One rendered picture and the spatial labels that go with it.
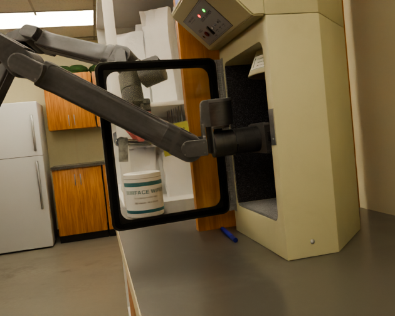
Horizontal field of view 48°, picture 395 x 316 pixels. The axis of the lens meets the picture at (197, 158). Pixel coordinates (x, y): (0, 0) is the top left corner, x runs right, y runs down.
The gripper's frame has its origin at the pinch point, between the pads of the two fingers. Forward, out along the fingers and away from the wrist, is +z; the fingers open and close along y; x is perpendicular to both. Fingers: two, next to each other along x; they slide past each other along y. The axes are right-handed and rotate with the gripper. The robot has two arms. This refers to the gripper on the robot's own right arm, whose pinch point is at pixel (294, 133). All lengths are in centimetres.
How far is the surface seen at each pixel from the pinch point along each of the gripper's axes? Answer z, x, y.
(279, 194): -11.0, 10.8, -13.9
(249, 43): -10.1, -20.0, -5.0
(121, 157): -38.8, 0.4, 11.1
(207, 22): -16.1, -27.0, 3.4
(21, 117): -127, -48, 473
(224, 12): -15.2, -26.3, -7.2
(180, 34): -18.3, -29.3, 22.1
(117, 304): -46, 116, 240
